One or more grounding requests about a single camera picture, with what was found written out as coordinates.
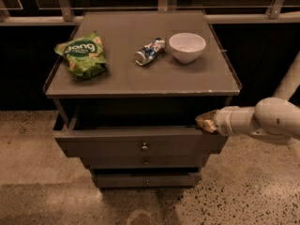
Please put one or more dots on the grey top drawer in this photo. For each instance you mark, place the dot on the grey top drawer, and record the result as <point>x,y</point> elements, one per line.
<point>98,142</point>

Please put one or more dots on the metal railing frame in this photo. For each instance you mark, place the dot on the metal railing frame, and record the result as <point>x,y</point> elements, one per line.
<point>51,12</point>

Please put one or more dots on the blue white soda can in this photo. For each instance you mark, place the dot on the blue white soda can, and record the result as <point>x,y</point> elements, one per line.
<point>150,52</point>

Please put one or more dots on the grey middle drawer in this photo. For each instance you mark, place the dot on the grey middle drawer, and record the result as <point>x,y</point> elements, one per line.
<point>137,162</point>

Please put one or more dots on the grey bottom drawer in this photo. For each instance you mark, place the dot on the grey bottom drawer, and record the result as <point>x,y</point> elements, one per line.
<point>156,180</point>

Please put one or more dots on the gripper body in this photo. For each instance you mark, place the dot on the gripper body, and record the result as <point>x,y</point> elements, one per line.
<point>223,121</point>

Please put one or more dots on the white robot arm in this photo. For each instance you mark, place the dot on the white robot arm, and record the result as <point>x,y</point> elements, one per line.
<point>272,120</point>

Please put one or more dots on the green chip bag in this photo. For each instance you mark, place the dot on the green chip bag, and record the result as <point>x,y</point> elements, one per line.
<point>84,55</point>

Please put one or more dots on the grey drawer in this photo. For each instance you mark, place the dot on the grey drawer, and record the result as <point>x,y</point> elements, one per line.
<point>137,162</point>
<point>156,180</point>
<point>98,142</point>

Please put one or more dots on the white bowl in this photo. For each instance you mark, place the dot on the white bowl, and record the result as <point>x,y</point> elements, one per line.
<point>187,47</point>

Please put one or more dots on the grey drawer cabinet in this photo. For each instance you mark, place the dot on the grey drawer cabinet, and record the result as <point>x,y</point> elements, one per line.
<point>165,93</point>

